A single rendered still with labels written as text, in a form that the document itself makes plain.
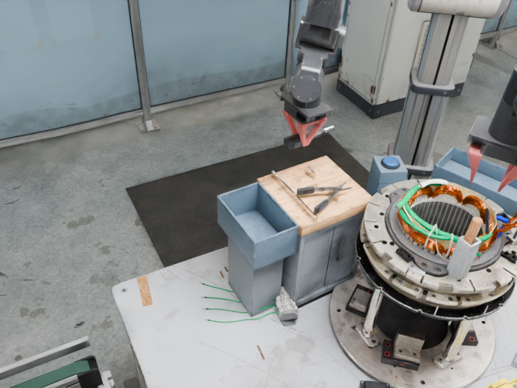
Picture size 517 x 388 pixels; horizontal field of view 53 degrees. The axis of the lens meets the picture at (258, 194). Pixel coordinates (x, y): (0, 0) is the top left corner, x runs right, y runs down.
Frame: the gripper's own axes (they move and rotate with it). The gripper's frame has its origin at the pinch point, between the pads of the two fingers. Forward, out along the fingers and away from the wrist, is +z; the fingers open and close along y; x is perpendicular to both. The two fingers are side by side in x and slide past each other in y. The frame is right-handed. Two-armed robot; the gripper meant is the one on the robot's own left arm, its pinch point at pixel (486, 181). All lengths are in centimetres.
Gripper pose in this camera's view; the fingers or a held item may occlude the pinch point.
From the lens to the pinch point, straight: 91.4
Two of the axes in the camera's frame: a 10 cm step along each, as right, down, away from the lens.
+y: 8.7, 3.6, -3.3
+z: -0.6, 7.5, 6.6
